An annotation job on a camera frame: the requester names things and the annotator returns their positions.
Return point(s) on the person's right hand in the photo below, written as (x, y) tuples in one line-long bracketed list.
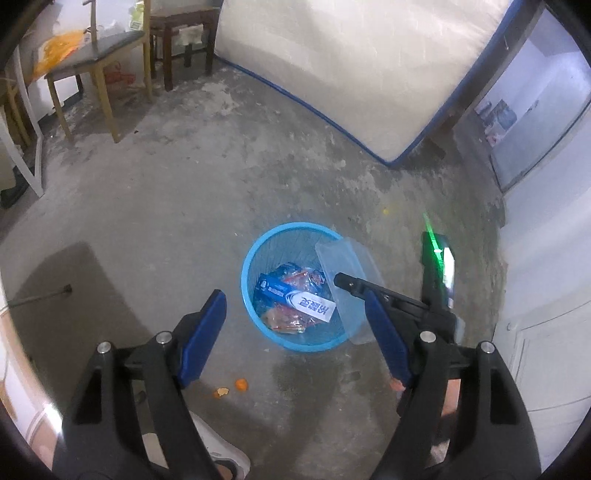
[(451, 397)]

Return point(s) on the glass door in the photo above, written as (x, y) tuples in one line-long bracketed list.
[(531, 115)]

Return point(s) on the snack wrappers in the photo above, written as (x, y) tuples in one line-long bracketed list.
[(295, 300)]

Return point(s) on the person's white shoe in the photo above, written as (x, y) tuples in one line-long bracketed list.
[(221, 447)]

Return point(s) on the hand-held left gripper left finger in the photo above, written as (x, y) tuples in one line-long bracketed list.
[(203, 337)]

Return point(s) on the wooden chair with black seat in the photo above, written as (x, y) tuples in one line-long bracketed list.
[(92, 48)]

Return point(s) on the orange peel piece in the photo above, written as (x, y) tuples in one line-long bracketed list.
[(220, 392)]

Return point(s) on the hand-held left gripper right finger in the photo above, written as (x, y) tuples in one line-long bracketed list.
[(388, 337)]

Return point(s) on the green white carton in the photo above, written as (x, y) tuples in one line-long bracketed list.
[(136, 16)]

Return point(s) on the dark wooden stool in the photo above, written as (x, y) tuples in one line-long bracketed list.
[(184, 16)]

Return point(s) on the white mattress with blue edge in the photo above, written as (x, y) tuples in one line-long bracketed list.
[(369, 69)]

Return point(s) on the orange peel pieces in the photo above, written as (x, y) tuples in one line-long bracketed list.
[(240, 385)]

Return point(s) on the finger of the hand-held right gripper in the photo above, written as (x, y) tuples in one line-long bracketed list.
[(401, 304)]

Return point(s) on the yellow plastic bag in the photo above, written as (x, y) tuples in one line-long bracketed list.
[(60, 46)]

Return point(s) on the blue plastic wastebasket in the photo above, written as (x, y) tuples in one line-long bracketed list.
[(277, 244)]

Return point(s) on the clear plastic container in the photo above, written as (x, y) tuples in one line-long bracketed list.
[(346, 258)]

